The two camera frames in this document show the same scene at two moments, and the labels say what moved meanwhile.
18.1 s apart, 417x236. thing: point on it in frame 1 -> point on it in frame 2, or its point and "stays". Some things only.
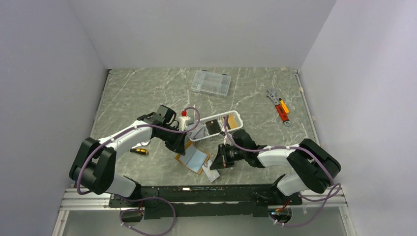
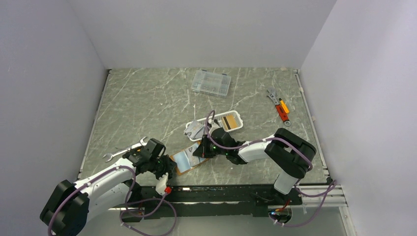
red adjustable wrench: (272, 93) stays
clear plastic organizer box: (211, 82) stays
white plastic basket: (215, 125) stays
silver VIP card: (212, 174) -> (193, 160)
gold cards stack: (232, 122) stays
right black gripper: (222, 160) -> (202, 151)
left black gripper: (178, 145) -> (169, 166)
